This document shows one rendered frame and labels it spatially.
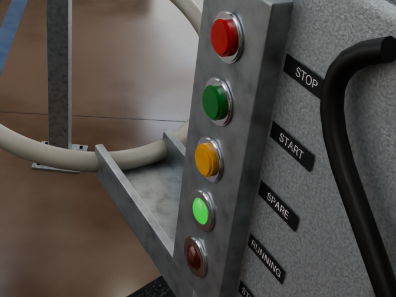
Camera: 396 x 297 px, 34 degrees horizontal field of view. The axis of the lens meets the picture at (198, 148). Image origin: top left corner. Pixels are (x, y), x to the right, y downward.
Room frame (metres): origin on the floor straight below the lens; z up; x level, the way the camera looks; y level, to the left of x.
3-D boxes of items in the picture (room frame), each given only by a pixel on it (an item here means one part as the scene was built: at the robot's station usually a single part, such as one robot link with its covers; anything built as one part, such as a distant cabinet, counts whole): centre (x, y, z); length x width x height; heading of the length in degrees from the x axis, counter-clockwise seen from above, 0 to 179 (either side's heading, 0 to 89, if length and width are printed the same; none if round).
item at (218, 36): (0.42, -0.01, 1.45); 0.03 x 0.01 x 0.03; 34
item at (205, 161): (0.42, -0.01, 1.35); 0.03 x 0.01 x 0.03; 34
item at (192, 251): (0.42, -0.01, 1.25); 0.02 x 0.01 x 0.02; 34
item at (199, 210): (0.42, -0.01, 1.30); 0.02 x 0.01 x 0.02; 34
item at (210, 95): (0.42, -0.01, 1.40); 0.03 x 0.01 x 0.03; 34
